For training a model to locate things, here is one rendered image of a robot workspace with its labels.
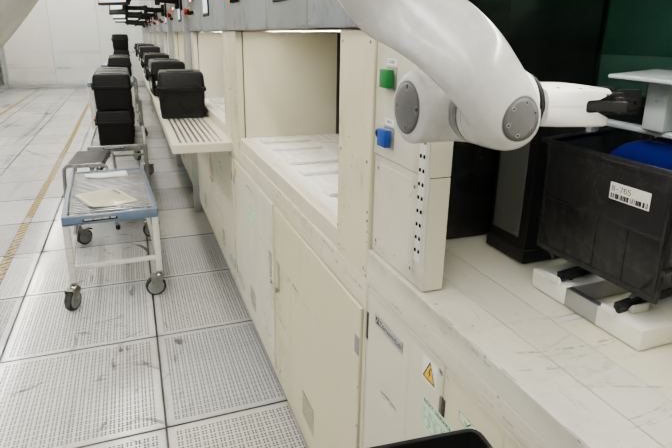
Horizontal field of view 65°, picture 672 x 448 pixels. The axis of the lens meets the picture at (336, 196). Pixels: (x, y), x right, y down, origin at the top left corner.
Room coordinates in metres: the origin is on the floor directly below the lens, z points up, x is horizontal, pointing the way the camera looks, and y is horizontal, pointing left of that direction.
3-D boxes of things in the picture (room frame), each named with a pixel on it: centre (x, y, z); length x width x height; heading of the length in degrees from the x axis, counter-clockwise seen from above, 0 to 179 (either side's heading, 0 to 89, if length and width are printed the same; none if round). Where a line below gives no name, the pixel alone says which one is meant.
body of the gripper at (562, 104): (0.69, -0.27, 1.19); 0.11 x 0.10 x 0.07; 111
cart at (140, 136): (4.34, 1.80, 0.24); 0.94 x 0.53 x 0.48; 21
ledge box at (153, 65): (4.29, 1.35, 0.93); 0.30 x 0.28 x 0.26; 24
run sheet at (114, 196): (2.59, 1.17, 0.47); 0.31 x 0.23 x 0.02; 42
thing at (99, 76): (4.05, 1.69, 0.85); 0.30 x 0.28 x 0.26; 20
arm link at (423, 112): (0.64, -0.14, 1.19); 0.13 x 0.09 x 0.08; 111
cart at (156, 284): (2.76, 1.21, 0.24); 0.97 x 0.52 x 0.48; 23
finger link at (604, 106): (0.67, -0.32, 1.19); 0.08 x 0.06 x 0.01; 51
